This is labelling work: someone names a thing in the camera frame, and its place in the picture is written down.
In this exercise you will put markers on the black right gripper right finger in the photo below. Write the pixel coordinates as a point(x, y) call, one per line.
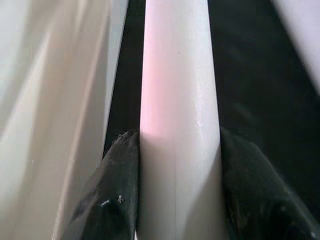
point(262, 200)

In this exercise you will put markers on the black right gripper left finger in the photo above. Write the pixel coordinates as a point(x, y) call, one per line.
point(107, 200)

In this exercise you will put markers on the white plastic table top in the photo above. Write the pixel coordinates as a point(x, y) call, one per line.
point(50, 100)

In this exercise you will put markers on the white plastic table leg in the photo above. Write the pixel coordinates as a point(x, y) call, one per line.
point(175, 100)
point(300, 25)

